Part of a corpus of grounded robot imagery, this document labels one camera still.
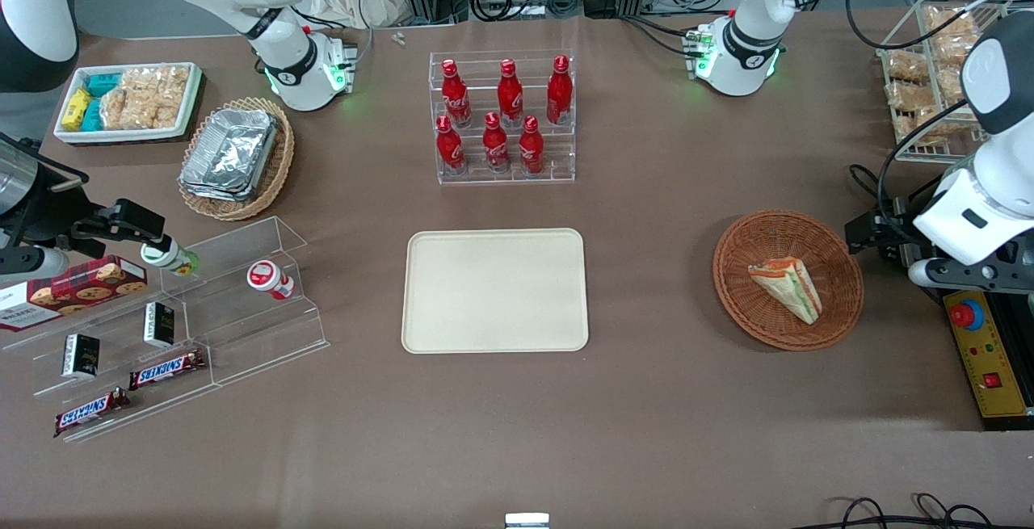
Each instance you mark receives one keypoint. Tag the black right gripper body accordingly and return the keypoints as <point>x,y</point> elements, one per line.
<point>50,214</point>

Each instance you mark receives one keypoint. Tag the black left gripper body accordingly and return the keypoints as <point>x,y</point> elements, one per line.
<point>891,232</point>

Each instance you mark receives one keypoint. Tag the triangular sandwich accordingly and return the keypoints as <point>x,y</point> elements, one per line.
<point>788,287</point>

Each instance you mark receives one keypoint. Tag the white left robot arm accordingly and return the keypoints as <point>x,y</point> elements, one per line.
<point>747,44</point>

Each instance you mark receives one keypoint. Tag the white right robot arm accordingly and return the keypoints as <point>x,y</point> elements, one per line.
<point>283,52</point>

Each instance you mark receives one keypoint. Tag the white rectangular snack tray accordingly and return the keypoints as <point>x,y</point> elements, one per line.
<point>192,105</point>

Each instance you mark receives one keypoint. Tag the brown round wicker basket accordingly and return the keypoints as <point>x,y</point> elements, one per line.
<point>751,327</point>

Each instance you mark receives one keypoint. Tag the light oval wicker basket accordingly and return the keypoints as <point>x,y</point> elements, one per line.
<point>275,174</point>

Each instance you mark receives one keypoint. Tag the beige plastic tray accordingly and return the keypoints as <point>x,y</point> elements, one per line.
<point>494,291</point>

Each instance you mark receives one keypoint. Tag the white green small bottle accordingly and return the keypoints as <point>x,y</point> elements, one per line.
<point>166,256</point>

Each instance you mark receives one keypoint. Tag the red plaid cookie box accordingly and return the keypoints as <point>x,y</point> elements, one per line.
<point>73,291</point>

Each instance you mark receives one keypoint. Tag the small black box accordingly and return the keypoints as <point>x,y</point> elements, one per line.
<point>81,355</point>
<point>159,325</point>

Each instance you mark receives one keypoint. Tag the teal snack pack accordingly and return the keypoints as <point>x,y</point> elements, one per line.
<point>103,83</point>
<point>92,115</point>

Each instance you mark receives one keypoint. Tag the yellow snack pack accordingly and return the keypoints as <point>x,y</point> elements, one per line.
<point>76,109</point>

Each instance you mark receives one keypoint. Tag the clear bag of rice crackers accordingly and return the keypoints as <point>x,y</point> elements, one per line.
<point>129,109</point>
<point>166,85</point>

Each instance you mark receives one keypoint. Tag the bag of fried snacks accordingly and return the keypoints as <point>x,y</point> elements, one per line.
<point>925,127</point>
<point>953,32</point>
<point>906,66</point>
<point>911,95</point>

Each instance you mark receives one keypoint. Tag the stack of foil trays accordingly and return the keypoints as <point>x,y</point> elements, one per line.
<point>230,153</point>

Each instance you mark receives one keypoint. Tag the snickers chocolate bar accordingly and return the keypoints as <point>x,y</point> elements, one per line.
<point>166,369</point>
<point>89,412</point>

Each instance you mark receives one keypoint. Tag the white red-capped small bottle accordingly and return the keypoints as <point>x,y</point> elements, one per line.
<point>268,279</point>

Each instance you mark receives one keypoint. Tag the clear acrylic stepped shelf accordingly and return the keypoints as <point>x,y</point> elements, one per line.
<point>242,327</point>

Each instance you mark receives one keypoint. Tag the black controller housing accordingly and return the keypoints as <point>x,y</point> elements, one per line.
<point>1019,327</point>

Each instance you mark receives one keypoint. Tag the yellow emergency stop control box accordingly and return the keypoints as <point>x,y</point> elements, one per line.
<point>989,367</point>

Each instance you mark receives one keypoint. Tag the clear acrylic bottle rack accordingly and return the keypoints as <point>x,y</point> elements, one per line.
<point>557,153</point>

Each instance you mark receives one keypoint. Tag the red cola bottle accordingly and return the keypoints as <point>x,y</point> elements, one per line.
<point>531,149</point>
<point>450,149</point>
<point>496,148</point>
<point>559,97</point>
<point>455,97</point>
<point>510,97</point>

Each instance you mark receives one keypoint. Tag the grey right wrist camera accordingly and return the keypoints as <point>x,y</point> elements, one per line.
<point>36,262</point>

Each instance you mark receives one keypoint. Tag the silver bracket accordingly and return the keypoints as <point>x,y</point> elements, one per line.
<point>527,522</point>

